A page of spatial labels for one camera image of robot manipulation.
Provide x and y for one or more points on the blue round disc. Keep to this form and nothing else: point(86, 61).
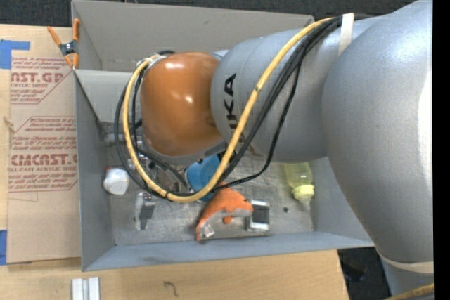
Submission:
point(201, 177)

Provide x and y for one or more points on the grey metal bin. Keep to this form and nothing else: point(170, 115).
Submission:
point(105, 221)

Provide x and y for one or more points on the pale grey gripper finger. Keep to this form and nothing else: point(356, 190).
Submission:
point(151, 209)
point(141, 218)

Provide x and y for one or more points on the orange toy fish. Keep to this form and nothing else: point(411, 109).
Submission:
point(225, 206)

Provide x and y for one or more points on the white plastic bottle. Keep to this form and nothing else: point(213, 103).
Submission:
point(116, 181)

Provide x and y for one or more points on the clear yellow plastic bottle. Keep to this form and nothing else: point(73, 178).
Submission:
point(299, 180)

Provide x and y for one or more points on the silver and black small box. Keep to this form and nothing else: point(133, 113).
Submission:
point(259, 216)

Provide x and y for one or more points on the brown cardboard board, red print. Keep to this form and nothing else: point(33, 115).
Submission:
point(42, 214)

